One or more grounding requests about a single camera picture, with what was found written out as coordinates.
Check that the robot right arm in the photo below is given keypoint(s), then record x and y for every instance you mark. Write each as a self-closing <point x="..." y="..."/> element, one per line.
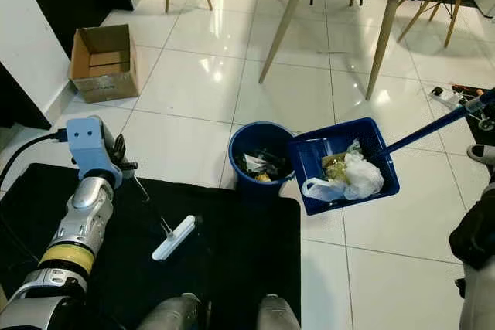
<point x="476" y="229"/>

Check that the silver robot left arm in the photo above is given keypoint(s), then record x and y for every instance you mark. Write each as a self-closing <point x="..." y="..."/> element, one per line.
<point x="81" y="222"/>

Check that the black floor mat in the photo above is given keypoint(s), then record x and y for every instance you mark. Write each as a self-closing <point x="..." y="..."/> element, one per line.
<point x="247" y="268"/>

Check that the open cardboard box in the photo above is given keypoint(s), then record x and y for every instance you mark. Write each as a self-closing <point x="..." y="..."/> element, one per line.
<point x="104" y="63"/>

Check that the white hand brush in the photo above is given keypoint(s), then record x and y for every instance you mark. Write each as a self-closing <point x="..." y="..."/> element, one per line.
<point x="175" y="237"/>

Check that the white wrapper trash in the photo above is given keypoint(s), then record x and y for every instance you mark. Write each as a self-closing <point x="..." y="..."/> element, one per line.
<point x="255" y="164"/>

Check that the blue round trash bin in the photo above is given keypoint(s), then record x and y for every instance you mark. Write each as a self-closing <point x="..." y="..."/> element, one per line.
<point x="259" y="135"/>

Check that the yellow crumpled wrapper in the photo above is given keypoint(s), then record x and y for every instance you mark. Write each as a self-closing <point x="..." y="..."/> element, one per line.
<point x="335" y="168"/>

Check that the white plastic bag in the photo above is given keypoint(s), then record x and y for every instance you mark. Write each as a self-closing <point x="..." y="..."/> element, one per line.
<point x="363" y="179"/>

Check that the wooden table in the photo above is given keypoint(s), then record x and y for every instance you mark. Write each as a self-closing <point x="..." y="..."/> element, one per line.
<point x="387" y="36"/>

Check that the white power strip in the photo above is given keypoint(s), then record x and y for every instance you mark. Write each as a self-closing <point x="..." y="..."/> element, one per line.
<point x="447" y="96"/>

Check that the white shoe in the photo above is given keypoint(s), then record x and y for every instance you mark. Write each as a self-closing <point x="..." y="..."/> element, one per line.
<point x="483" y="153"/>

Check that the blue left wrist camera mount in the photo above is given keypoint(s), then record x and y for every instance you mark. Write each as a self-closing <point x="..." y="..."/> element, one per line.
<point x="89" y="148"/>

